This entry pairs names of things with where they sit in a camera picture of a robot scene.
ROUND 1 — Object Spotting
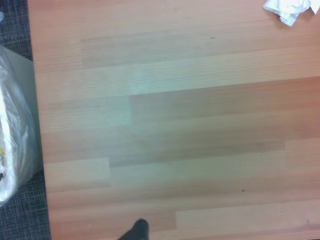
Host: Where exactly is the white tissue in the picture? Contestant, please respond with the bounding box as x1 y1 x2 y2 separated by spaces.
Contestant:
262 0 320 27

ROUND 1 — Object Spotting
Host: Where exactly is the clear plastic bin liner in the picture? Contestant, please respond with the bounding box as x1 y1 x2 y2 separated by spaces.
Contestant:
0 11 36 208

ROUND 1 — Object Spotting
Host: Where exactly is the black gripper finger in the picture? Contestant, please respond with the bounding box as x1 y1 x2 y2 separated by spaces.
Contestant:
117 218 150 240

